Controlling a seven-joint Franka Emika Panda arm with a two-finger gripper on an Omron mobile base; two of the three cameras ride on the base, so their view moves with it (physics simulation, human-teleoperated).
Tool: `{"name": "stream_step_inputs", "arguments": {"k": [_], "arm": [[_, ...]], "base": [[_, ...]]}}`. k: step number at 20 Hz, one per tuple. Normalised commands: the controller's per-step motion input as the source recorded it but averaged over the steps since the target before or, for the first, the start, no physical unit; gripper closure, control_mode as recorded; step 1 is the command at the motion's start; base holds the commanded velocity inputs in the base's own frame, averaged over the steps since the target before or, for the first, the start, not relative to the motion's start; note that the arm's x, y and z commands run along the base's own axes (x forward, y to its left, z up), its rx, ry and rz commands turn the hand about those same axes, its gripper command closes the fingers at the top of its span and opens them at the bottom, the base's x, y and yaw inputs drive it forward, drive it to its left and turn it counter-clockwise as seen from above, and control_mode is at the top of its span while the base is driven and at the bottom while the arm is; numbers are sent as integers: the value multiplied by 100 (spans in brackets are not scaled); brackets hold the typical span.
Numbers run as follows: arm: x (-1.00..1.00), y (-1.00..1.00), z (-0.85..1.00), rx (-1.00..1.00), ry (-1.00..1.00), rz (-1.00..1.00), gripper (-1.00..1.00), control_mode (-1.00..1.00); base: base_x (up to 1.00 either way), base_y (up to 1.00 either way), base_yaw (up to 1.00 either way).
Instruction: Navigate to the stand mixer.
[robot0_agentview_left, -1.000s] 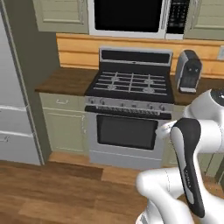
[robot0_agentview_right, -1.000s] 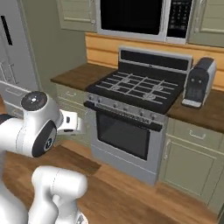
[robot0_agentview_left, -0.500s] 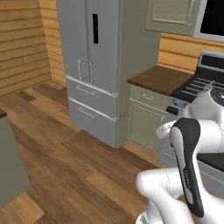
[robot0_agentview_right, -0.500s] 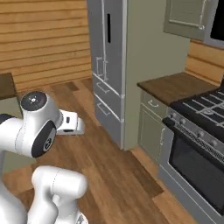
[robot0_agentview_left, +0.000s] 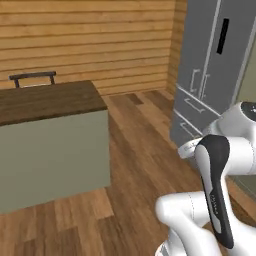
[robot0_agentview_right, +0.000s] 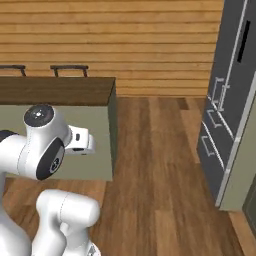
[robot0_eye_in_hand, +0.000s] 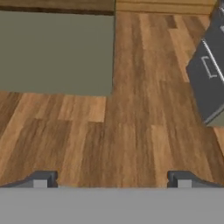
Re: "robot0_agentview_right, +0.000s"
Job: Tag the dark wooden bar stool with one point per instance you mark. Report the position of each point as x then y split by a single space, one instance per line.
69 67
15 67

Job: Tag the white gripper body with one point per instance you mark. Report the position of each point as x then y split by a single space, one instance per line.
91 146

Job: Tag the pale green cupboard housing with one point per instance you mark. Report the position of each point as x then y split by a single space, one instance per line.
241 173

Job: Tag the kitchen island with wooden top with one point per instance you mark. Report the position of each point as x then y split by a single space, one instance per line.
56 90

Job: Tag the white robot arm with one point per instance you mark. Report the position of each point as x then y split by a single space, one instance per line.
40 156

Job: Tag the dark grey fridge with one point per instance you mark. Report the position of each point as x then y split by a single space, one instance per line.
230 100

